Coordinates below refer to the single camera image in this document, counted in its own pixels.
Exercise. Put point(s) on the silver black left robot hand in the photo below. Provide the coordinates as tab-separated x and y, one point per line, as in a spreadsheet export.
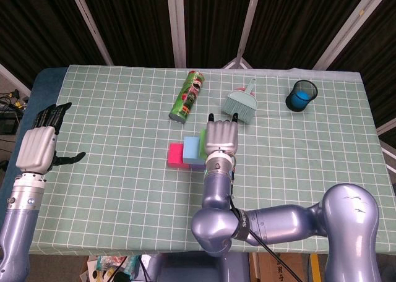
37	149

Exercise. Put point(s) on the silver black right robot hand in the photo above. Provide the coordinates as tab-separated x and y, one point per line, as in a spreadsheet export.
221	136

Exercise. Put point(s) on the green foam cube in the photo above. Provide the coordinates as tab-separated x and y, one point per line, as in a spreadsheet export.
203	143

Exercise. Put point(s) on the light blue foam cube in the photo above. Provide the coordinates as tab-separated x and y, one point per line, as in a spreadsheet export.
191	149

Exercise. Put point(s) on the purple foam cube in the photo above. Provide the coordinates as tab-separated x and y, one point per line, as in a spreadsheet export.
198	167

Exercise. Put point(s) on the pink foam cube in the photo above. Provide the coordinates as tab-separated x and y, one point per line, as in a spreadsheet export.
174	155

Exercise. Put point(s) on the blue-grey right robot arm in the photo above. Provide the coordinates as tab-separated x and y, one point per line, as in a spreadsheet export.
278	223

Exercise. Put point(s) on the black device box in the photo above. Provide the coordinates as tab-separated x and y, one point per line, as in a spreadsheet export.
9	125

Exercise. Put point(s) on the teal hand brush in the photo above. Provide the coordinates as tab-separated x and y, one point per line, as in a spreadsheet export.
238	104

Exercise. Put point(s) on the green Pringles can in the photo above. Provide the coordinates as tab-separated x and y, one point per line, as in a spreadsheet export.
188	96

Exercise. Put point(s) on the red round disc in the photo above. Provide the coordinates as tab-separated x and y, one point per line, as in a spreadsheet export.
253	93

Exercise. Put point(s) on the dark blue table pad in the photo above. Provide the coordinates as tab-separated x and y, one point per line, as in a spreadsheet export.
40	87

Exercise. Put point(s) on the black mesh pen cup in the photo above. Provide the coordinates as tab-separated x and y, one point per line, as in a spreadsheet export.
290	104

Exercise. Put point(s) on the green checkered tablecloth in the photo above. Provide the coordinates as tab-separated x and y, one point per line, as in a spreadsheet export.
123	207

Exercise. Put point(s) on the colourful printed papers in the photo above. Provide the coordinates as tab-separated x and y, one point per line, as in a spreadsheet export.
105	268

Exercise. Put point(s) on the blue-grey robot torso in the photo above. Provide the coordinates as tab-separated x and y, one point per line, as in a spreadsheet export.
185	269

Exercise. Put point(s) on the brown cardboard box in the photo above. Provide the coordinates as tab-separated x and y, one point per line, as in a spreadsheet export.
294	263

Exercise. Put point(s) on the yellow bar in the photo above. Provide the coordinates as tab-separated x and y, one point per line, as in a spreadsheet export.
315	268

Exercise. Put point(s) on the white frame bar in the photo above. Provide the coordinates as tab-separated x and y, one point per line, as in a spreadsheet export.
388	125
390	150
14	79

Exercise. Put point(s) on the white frame post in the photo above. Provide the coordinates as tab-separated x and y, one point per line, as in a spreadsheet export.
177	25
90	25
250	16
354	19

